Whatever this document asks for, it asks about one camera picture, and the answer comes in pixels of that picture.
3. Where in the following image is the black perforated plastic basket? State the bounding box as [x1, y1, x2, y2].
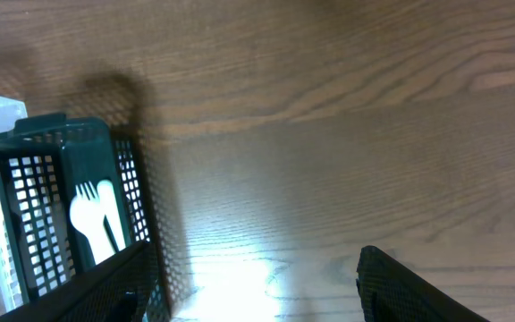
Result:
[0, 114, 170, 321]

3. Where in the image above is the mint plastic fork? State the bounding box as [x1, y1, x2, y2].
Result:
[97, 179, 126, 250]

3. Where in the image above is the white plastic fork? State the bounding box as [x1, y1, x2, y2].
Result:
[75, 182, 99, 202]

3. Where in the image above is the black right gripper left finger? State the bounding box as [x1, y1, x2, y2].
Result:
[0, 241, 159, 322]

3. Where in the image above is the white plastic spoon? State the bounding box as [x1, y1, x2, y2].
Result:
[69, 195, 114, 265]

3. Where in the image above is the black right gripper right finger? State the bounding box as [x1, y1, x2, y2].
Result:
[356, 245, 487, 322]

